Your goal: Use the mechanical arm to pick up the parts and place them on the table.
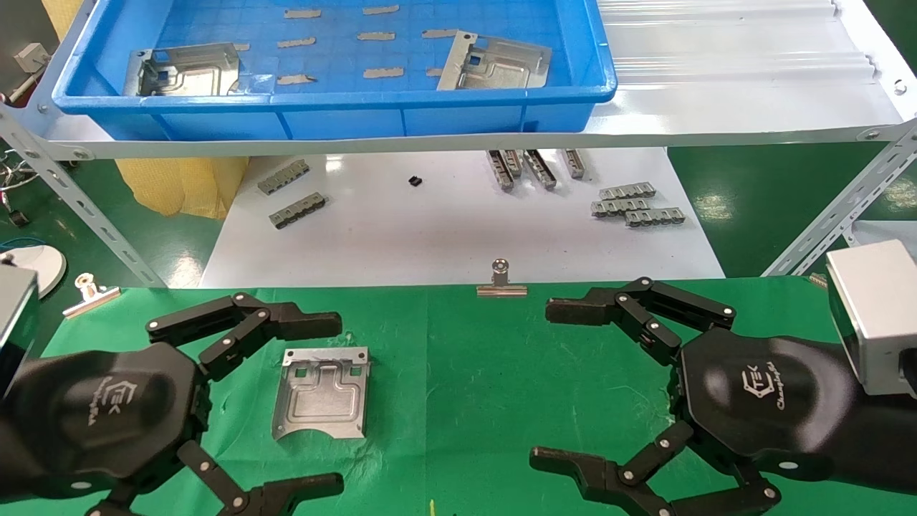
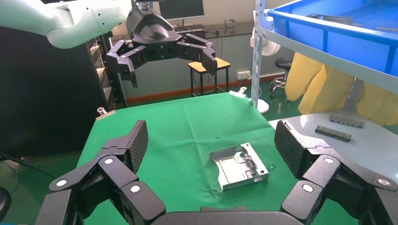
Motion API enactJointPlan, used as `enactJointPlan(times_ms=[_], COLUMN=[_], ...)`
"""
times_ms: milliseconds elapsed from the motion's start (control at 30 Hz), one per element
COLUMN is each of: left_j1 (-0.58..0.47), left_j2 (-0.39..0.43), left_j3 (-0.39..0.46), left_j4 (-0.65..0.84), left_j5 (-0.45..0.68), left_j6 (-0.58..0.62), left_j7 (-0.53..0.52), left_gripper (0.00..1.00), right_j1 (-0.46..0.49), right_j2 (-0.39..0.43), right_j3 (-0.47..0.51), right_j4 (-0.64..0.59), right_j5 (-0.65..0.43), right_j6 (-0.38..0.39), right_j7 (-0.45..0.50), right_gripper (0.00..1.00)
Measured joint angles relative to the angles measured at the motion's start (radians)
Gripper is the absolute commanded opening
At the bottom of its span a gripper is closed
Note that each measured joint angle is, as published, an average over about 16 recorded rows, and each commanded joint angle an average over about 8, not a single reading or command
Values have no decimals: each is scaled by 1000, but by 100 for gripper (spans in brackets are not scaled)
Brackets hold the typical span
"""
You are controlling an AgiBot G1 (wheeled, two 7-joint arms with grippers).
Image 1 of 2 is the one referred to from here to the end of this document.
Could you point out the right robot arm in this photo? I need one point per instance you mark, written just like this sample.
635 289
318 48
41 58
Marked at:
888 444

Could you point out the large blue plastic bin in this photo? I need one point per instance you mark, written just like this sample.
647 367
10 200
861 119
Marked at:
344 118

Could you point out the white angle-iron shelf rack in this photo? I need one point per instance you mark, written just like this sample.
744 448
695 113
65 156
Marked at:
716 115

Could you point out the green table mat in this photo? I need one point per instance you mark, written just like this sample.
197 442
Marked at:
487 401

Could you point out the white round disc base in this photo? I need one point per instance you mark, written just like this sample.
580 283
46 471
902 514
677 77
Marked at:
39 266

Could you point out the stamped metal plate part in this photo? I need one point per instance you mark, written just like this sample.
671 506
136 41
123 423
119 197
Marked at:
501 68
322 401
193 75

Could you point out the grey metal channel bar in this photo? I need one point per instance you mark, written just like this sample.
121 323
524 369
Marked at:
541 170
501 172
575 165
514 163

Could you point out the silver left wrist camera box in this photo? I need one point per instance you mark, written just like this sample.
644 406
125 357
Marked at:
14 322

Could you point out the small grey electrical box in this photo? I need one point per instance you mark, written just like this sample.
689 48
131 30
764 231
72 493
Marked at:
32 57

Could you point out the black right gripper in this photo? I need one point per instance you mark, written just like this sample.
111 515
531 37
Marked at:
766 401

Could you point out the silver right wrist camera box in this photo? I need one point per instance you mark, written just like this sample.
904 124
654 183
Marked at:
874 315

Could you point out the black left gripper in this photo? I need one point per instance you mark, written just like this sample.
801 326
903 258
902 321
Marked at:
107 416

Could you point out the grey toothed metal strip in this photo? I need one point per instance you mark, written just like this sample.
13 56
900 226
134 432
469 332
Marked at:
628 191
620 208
654 217
283 178
297 211

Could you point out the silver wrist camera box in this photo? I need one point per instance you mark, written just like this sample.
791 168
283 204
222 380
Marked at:
874 315
14 322

